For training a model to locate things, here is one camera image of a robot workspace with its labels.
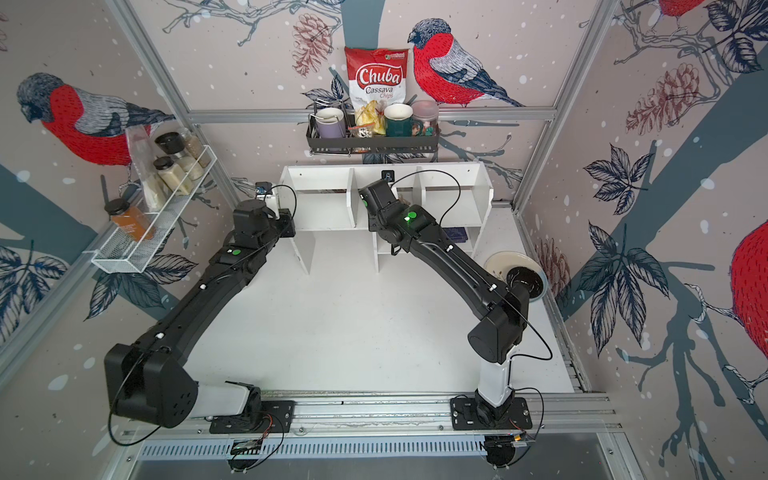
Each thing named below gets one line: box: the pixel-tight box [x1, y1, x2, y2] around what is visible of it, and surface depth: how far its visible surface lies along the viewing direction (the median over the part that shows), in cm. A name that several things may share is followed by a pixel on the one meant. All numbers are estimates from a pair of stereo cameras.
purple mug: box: [316, 107, 346, 139], surface depth 84 cm
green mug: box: [384, 103, 423, 137], surface depth 85 cm
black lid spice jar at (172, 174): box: [153, 156, 194, 195], surface depth 78 cm
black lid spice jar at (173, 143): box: [155, 132, 204, 181], surface depth 81 cm
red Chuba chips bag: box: [344, 46, 409, 135], surface depth 81 cm
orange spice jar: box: [104, 198, 156, 241], surface depth 68 cm
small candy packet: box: [348, 123, 374, 139], surface depth 87 cm
